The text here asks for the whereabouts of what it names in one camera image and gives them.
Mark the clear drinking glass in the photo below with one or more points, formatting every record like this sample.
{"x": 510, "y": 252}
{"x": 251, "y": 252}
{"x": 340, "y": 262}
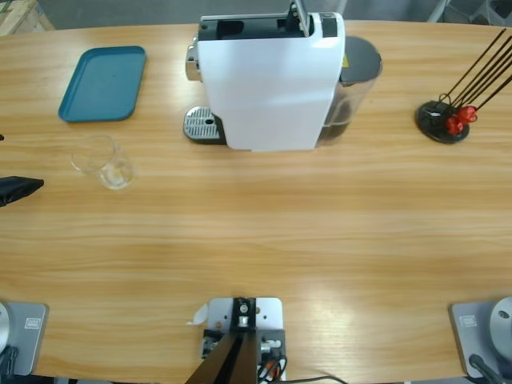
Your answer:
{"x": 116, "y": 176}

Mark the silver coffee machine lever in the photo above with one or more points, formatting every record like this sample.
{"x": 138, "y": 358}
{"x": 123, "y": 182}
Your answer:
{"x": 299, "y": 18}

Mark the silver arm base disc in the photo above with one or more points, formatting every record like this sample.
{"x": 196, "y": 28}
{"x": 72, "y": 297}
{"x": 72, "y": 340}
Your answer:
{"x": 3, "y": 326}
{"x": 504, "y": 324}

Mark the white capsule coffee machine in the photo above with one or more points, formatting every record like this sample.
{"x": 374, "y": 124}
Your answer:
{"x": 268, "y": 92}

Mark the red coffee capsule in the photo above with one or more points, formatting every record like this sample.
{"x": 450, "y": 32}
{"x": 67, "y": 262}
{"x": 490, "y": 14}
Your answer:
{"x": 466, "y": 115}
{"x": 454, "y": 126}

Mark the teal plastic tray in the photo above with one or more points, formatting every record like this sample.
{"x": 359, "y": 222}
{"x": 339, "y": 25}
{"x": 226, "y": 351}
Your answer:
{"x": 102, "y": 84}

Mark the cardboard box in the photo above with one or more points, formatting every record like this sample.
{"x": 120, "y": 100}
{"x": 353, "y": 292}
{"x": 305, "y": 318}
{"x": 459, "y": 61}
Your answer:
{"x": 20, "y": 18}

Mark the black drip tray silver grate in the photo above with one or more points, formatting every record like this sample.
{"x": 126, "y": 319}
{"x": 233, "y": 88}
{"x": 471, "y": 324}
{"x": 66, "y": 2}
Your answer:
{"x": 202, "y": 122}

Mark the white tape piece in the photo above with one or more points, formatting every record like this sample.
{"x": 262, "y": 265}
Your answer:
{"x": 198, "y": 316}

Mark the clear water tank dark lid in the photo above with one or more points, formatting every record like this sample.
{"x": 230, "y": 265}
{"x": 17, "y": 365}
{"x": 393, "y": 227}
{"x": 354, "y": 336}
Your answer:
{"x": 360, "y": 60}

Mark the black capsule holder with rods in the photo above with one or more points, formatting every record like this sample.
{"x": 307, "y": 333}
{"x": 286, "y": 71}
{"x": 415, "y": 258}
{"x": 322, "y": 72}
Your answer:
{"x": 430, "y": 120}

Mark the grey bin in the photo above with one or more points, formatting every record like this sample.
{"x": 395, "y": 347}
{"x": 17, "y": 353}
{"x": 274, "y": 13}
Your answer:
{"x": 500, "y": 8}

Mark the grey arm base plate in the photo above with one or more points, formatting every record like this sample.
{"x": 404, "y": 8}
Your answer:
{"x": 30, "y": 340}
{"x": 468, "y": 332}

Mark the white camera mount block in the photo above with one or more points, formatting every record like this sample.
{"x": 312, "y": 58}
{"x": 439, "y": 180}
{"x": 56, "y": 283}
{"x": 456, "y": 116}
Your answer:
{"x": 268, "y": 316}

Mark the white metal frame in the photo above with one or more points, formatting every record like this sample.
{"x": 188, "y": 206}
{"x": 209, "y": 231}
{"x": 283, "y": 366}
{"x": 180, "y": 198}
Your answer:
{"x": 437, "y": 10}

